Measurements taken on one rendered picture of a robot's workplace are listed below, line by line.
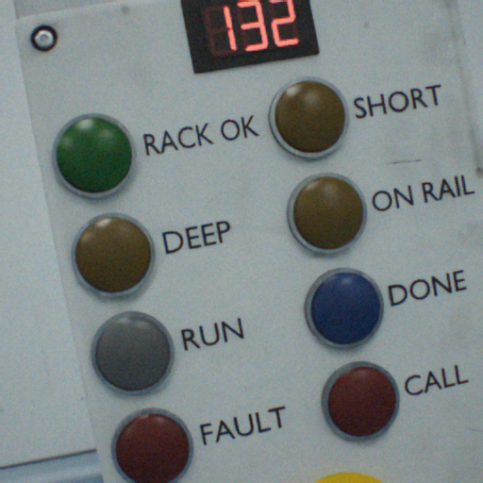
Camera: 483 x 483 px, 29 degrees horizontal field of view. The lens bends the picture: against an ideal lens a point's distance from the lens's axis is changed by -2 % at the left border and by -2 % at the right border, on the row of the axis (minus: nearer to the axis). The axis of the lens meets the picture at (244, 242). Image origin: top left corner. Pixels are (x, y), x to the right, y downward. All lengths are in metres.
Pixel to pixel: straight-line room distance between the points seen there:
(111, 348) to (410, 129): 0.14
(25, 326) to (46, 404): 0.32
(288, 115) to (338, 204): 0.04
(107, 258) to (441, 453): 0.15
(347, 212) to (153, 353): 0.09
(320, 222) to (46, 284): 3.42
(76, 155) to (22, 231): 3.42
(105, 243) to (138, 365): 0.04
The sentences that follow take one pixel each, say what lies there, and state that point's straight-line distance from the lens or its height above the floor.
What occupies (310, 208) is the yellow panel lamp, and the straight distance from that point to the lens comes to 0.35.
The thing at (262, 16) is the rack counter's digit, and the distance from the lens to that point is 0.35.
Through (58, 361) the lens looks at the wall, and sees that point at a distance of 3.78.
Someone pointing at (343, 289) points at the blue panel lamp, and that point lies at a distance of 0.35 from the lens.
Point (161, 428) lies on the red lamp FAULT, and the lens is 0.34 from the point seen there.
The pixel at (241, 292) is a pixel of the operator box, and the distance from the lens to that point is 0.35.
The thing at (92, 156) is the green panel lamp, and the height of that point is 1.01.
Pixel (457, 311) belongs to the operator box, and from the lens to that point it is 0.37.
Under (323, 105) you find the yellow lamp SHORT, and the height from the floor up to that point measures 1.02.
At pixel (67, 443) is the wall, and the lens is 3.85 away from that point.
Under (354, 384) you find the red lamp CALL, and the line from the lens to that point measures 0.35.
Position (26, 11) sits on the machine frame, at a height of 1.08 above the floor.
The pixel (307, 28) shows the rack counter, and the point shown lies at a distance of 0.36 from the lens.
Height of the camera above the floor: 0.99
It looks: 3 degrees down
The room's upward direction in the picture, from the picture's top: 11 degrees counter-clockwise
